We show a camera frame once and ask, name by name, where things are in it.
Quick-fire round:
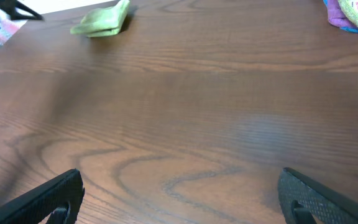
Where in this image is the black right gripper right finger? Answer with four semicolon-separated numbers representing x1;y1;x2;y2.
277;167;358;224

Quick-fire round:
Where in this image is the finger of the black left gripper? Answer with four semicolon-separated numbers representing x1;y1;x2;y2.
0;0;44;21

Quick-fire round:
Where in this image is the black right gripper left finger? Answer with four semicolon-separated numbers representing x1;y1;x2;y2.
0;169;85;224

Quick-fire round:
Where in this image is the light green microfiber cloth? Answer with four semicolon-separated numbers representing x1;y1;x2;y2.
70;0;131;37

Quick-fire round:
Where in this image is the blue cloth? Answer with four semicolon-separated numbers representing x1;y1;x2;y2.
323;0;358;34

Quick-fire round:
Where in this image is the purple cloth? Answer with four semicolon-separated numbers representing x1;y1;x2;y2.
323;0;358;33

